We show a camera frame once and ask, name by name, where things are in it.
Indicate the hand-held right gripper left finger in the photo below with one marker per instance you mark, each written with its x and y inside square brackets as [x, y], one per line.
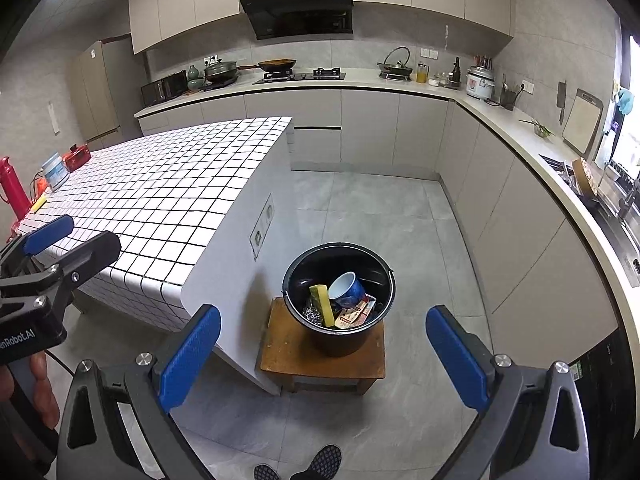
[192, 355]

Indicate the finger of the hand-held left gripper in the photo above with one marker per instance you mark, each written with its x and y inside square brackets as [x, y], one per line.
[90, 260]
[47, 234]

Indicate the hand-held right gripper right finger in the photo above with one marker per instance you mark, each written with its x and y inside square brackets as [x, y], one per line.
[457, 360]

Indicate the steel wool scrubber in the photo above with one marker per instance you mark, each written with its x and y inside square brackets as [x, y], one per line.
[312, 316]

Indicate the yellow green scouring sponge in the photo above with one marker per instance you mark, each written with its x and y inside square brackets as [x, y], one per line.
[322, 305]

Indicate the black plastic bucket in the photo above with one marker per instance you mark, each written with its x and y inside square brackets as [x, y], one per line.
[320, 267]

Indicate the person's left hand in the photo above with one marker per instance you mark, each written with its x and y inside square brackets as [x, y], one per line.
[42, 395]

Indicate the small orange object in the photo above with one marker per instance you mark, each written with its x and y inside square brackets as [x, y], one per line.
[40, 187]

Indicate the red thermos flask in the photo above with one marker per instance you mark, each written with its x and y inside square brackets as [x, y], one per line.
[12, 190]

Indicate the white canister with lid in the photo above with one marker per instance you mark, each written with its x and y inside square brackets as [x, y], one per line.
[55, 175]

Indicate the red countertop appliance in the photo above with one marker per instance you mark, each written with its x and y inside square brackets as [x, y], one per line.
[77, 157]

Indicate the brown wooden stool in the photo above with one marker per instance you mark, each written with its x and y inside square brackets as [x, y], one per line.
[280, 355]

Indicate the white tiled kitchen island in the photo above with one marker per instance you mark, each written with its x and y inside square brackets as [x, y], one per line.
[235, 260]

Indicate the black mesh shoe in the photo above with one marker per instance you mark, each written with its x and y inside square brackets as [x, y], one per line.
[320, 462]
[267, 473]

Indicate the island socket panel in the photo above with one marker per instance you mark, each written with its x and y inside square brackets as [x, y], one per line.
[260, 230]

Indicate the beige refrigerator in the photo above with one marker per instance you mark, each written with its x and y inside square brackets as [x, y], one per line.
[95, 95]

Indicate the black built-in appliance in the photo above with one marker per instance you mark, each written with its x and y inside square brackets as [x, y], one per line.
[610, 400]

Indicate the black microwave oven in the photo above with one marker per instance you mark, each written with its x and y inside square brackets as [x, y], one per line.
[164, 89]

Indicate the green ceramic teapot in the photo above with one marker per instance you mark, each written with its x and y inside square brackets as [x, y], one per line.
[196, 85]

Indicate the steel kitchen sink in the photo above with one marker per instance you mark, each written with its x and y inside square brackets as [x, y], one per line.
[617, 230]

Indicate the green ceramic vase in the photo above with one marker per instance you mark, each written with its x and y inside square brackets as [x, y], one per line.
[193, 73]

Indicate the round wooden board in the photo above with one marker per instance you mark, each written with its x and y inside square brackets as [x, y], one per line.
[585, 176]

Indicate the black lidded wok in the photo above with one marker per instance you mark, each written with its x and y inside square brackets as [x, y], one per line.
[220, 72]

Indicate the grey kitchen base cabinets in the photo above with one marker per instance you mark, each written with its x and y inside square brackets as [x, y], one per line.
[390, 125]

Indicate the bowl with green vegetables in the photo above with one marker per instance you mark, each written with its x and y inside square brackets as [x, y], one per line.
[540, 129]

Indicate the black utensil holder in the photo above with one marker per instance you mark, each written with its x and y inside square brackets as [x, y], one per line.
[508, 97]

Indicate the frying pan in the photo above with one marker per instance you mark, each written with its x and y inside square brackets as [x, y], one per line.
[276, 64]

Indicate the beige cutting board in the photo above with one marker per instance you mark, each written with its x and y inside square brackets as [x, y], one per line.
[582, 120]

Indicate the white rice cooker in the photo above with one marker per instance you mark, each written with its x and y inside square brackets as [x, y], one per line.
[480, 85]

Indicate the hanging cleaver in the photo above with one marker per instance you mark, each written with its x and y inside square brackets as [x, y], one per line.
[561, 102]

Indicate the black gas hob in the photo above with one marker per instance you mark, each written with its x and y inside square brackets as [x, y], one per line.
[300, 76]

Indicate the beige upper kitchen cabinets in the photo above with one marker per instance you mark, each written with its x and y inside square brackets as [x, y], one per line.
[200, 0]

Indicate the small seasoning jars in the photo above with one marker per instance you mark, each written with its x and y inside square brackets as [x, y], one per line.
[440, 80]

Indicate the dark glass bottle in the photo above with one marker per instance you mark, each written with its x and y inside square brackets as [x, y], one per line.
[456, 75]

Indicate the bright window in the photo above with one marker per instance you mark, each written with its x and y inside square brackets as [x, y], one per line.
[630, 130]

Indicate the knife set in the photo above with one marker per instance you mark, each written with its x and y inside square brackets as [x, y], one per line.
[483, 61]

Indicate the blue hanging cloth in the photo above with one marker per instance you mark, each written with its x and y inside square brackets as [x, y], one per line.
[625, 101]

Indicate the black range hood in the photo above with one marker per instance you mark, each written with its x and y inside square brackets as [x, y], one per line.
[295, 15]

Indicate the white wall socket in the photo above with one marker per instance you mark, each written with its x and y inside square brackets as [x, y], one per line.
[527, 85]
[211, 59]

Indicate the double wall switch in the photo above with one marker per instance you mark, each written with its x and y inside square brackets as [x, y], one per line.
[429, 52]

